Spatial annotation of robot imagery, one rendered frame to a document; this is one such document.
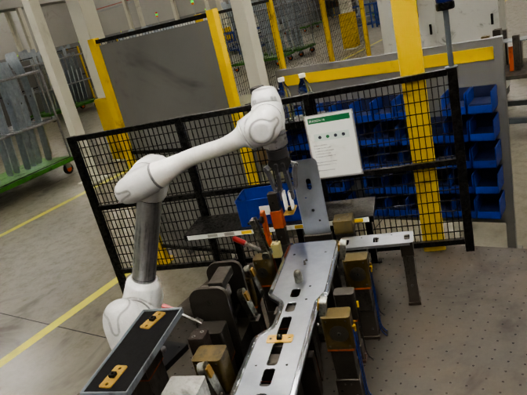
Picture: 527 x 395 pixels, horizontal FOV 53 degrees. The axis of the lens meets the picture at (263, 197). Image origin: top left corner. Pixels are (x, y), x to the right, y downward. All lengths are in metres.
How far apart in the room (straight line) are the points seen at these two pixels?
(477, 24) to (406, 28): 5.64
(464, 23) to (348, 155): 5.71
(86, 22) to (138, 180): 7.38
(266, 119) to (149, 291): 1.03
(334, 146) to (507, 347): 1.08
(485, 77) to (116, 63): 2.69
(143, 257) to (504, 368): 1.40
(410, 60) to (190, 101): 2.05
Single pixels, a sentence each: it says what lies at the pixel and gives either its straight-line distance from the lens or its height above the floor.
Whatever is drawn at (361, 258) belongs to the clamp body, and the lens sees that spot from 1.96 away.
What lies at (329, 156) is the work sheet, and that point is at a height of 1.25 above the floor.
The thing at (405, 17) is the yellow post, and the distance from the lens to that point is 2.36.
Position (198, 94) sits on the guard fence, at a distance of 3.96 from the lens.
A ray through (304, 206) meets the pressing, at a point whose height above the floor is 1.13.
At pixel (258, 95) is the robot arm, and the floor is 1.69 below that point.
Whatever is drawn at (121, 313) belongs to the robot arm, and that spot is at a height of 0.97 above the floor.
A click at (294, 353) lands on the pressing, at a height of 1.00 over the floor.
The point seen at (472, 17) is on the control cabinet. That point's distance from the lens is 7.99.
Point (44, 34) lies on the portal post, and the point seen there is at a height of 2.24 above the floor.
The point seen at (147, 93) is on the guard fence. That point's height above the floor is 1.52.
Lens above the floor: 1.97
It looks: 20 degrees down
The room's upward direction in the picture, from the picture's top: 14 degrees counter-clockwise
